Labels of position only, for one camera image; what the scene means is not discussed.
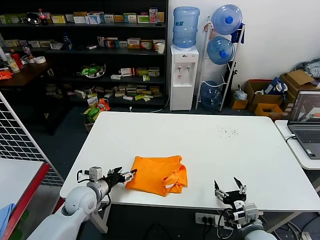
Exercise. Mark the dark wooden table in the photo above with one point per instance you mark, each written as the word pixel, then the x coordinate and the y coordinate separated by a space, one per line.
pixel 27 75

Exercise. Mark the yellow green medicine box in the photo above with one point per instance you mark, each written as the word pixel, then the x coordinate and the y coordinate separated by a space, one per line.
pixel 58 19

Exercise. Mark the yellow white medicine box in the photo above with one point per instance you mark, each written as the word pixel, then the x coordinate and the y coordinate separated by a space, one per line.
pixel 134 43

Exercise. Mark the orange snack bag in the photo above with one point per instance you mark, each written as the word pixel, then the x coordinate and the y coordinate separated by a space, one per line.
pixel 105 105

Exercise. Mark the black tripod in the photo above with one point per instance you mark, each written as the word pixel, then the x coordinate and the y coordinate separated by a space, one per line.
pixel 231 75

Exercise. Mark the green white medicine box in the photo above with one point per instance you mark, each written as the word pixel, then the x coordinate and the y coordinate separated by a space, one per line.
pixel 143 19
pixel 130 18

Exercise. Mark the cola bottle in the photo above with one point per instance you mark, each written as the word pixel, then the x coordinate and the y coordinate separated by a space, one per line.
pixel 43 17

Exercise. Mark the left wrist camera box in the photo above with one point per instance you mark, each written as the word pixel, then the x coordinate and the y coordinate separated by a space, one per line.
pixel 95 173

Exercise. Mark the green snack basket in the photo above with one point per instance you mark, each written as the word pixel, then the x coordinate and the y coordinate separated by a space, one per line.
pixel 91 71

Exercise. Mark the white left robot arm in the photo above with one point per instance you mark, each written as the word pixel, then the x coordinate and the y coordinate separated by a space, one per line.
pixel 77 202

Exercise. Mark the orange juice bottle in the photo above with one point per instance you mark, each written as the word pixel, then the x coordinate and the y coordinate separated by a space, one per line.
pixel 13 65

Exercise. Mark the green snack bag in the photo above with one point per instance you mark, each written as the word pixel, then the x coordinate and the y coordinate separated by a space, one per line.
pixel 91 113

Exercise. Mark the red framed cart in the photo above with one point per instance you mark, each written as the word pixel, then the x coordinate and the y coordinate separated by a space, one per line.
pixel 35 186

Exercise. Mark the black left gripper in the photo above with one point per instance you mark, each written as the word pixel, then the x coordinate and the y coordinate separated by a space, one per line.
pixel 115 179

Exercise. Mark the white metal jug rack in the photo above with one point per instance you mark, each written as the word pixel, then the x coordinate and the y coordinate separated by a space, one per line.
pixel 226 92

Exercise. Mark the grey laptop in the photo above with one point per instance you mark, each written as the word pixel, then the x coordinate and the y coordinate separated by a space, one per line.
pixel 306 135

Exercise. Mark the white water dispenser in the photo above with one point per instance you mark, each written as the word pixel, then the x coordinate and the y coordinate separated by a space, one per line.
pixel 181 82

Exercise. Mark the blue white medicine box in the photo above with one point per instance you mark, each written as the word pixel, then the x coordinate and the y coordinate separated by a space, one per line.
pixel 93 19

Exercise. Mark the clothes pile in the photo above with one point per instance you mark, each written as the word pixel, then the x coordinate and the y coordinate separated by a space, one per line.
pixel 311 67

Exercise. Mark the white charger adapter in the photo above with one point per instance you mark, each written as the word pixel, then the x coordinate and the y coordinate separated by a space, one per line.
pixel 221 220

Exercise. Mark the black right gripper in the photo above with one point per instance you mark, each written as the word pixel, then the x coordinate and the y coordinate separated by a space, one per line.
pixel 235 197

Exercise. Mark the white tape roll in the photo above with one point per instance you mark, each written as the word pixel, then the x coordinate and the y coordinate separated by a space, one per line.
pixel 40 60

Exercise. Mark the white side table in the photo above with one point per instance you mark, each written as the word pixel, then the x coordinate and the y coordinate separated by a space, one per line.
pixel 300 160

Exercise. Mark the white power strip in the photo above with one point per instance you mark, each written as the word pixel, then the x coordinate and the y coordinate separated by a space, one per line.
pixel 203 218

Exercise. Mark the red can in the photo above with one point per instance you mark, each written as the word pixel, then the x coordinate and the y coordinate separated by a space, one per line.
pixel 18 61

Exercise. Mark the white flat box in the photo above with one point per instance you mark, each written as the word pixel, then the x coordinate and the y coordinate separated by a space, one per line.
pixel 116 77

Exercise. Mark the white paper cup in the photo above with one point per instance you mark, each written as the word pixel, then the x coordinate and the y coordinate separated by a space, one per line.
pixel 160 48

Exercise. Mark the orange t-shirt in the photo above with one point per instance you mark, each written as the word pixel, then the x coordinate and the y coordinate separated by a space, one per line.
pixel 150 175

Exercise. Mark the light blue cloth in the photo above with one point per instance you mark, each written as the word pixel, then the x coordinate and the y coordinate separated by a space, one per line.
pixel 6 217

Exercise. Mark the white work table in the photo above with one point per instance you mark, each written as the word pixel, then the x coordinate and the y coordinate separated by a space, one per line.
pixel 175 135

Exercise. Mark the orange package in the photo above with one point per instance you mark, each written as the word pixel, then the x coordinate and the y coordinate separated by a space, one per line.
pixel 5 75

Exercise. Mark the blue plastic bottle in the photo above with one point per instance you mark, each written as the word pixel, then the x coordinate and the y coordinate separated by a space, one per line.
pixel 67 42

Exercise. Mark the small cardboard box with bag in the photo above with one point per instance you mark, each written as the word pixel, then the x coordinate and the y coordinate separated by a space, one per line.
pixel 240 101

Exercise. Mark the blue white bag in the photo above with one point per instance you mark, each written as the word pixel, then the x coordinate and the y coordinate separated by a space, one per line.
pixel 273 86

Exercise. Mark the shiny black bowl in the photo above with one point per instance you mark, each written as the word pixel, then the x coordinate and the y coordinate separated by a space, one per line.
pixel 33 18

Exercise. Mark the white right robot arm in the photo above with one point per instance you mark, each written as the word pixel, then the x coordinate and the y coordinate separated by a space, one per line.
pixel 255 232

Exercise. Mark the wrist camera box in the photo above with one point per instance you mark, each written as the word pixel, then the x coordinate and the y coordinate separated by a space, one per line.
pixel 252 211
pixel 95 173

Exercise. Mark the large open cardboard box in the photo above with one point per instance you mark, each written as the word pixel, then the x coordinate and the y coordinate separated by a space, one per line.
pixel 252 96

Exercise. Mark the cardboard box with flaps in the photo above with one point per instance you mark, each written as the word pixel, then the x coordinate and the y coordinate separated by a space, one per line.
pixel 298 78

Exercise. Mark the pink tall box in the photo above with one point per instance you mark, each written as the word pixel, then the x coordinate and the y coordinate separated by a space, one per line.
pixel 153 15

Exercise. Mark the small orange cardboard box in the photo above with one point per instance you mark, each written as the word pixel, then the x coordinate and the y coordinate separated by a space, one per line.
pixel 267 111

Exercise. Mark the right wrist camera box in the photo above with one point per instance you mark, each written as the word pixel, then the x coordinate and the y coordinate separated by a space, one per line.
pixel 252 211

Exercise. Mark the pink cloth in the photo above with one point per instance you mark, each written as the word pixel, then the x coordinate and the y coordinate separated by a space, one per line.
pixel 206 27

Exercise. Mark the black shelf unit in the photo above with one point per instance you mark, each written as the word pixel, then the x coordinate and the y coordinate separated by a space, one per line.
pixel 75 35

